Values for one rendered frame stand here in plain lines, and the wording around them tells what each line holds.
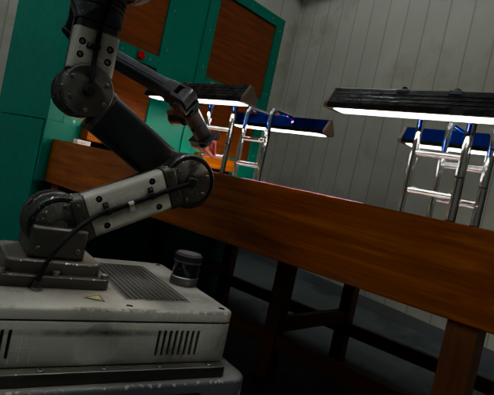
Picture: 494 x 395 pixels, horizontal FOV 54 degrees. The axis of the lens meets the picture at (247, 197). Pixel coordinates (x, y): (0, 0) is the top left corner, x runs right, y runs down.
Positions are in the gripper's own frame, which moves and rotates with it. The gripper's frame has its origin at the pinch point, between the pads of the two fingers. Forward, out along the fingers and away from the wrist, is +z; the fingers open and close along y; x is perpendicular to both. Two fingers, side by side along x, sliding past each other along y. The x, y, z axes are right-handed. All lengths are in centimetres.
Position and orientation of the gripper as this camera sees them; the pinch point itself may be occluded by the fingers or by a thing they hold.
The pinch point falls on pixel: (213, 156)
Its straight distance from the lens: 175.6
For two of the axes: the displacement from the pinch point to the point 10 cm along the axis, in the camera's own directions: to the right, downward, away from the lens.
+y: -7.4, -1.8, 6.5
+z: 3.5, 7.1, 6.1
